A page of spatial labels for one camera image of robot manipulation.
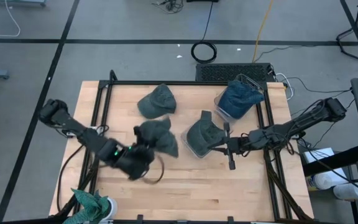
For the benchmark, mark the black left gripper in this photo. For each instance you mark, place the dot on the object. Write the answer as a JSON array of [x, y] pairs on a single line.
[[135, 161]]

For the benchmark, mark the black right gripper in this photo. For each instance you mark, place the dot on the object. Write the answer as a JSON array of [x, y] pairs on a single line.
[[240, 146]]

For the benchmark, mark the green denim baseball cap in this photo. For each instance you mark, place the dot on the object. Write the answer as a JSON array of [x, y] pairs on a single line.
[[158, 101], [162, 138], [204, 135]]

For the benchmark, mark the blue denim baseball cap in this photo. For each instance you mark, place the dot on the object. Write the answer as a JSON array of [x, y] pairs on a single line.
[[239, 98]]

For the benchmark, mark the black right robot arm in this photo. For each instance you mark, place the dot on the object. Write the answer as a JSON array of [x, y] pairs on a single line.
[[291, 127]]

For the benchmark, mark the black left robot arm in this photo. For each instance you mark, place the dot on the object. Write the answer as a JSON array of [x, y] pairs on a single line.
[[73, 124]]

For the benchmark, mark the clear plastic bin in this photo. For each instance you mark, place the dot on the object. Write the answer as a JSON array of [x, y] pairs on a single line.
[[250, 79], [186, 146]]

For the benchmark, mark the black computer tower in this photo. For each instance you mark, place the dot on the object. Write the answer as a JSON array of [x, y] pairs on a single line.
[[233, 72]]

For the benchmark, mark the black table clamp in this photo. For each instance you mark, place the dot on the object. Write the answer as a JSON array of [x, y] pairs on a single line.
[[230, 220], [140, 219]]

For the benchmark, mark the teal cloth bundle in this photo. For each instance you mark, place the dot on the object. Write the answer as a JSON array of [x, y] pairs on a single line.
[[89, 207]]

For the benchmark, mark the white paper sheet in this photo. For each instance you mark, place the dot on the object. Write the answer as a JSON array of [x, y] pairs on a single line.
[[319, 154]]

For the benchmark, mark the white paper towel roll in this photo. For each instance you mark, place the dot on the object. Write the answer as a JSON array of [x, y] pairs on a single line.
[[328, 180], [348, 192]]

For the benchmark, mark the black aluminium table frame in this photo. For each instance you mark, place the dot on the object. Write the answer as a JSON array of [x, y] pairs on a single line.
[[182, 83]]

